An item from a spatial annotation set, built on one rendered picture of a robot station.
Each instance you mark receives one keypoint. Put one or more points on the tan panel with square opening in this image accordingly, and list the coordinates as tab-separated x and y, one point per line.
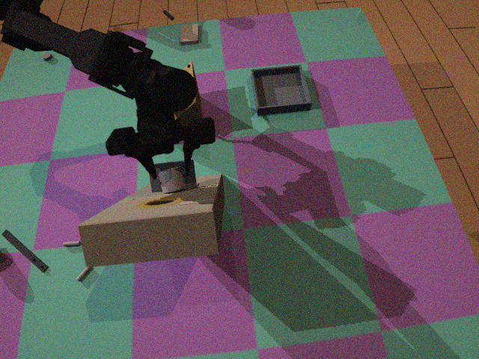
147	226

